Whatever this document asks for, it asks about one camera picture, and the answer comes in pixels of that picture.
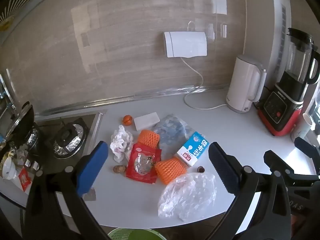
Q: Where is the white wall socket cover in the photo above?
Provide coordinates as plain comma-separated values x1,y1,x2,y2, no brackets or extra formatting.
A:
163,31,208,58

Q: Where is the white tissue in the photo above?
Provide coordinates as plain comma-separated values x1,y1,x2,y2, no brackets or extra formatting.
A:
110,125,134,163

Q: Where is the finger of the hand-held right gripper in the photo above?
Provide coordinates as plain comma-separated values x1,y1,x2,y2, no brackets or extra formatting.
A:
294,137,320,163
264,150,320,181

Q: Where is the blue and white milk carton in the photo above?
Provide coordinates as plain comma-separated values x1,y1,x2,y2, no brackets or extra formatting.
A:
176,131,209,167

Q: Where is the person's right forearm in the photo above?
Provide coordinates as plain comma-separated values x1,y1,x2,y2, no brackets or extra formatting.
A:
291,214,305,234

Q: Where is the white electric kettle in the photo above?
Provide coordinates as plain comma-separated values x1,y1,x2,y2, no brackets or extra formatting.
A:
226,54,267,114

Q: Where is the white patterned bowl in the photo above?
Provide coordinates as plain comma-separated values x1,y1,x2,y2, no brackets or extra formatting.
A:
1,155,18,180

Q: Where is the small grey scrap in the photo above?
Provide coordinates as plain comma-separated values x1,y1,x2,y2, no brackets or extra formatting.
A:
84,189,97,202

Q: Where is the red snack packet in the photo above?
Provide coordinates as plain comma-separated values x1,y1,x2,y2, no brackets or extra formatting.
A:
125,143,162,184

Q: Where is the white sponge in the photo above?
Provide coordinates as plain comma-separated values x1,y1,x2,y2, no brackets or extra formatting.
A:
133,112,160,131

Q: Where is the small red sachet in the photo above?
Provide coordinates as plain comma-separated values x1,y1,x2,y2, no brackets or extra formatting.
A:
19,167,33,192

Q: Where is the black wok with lid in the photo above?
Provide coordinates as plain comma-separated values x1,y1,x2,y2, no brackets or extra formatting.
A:
5,101,35,143

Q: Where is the clear plastic bag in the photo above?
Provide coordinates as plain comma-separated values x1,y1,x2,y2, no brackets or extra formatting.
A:
157,173,217,221

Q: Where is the white power cable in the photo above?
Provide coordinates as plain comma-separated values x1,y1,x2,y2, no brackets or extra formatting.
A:
182,21,229,110

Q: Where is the white cup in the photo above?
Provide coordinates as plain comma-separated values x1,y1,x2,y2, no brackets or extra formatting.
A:
290,113,313,143

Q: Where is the black and red blender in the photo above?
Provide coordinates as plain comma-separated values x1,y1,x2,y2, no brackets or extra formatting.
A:
257,27,320,137

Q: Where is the orange foam fruit net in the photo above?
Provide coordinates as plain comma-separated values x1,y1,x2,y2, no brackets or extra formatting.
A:
137,129,160,153
154,157,188,185

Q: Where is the aluminium foil burner liner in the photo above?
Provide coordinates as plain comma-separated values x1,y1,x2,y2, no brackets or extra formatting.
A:
24,127,40,150

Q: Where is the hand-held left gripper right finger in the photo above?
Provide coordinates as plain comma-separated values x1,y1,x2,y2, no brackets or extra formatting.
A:
208,142,292,240

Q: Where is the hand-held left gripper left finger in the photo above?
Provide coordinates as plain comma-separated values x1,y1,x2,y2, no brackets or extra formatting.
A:
24,141,110,240

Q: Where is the green trash bin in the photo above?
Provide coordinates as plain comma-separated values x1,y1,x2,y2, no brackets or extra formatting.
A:
107,227,168,240

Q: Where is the metal utensil rack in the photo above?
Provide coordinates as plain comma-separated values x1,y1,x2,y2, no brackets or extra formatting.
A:
0,74,18,120

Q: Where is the blue patterned plastic bag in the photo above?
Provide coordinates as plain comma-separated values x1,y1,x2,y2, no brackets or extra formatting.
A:
151,114,197,159

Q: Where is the dark fan-patterned panel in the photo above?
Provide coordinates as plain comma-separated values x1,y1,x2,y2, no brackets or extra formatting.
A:
0,0,35,33

